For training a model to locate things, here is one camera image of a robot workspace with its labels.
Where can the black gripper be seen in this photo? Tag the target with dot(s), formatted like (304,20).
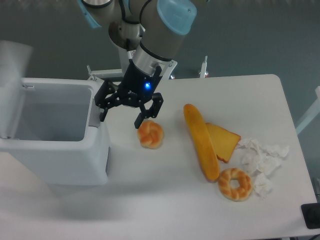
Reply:
(135,89)

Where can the white push-top trash can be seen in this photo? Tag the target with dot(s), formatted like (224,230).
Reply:
(52,126)

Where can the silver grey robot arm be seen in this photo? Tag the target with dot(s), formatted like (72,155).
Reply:
(154,29)

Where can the knotted bread roll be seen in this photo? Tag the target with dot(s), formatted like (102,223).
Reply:
(150,134)

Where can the long baguette bread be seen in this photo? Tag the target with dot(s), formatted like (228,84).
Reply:
(206,153)

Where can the toast bread slice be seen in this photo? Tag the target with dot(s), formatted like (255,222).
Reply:
(224,141)

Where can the large crumpled white tissue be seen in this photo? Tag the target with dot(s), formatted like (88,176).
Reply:
(261,158)

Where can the small crumpled white tissue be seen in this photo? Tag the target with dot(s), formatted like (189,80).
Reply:
(262,185)

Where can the black device at table edge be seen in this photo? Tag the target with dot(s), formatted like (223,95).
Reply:
(311,215)

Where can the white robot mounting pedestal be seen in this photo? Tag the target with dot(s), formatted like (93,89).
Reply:
(120,67)

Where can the twisted ring bread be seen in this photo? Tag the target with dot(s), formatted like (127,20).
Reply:
(235,184)

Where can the white frame at right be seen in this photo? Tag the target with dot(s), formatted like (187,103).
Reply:
(309,114)

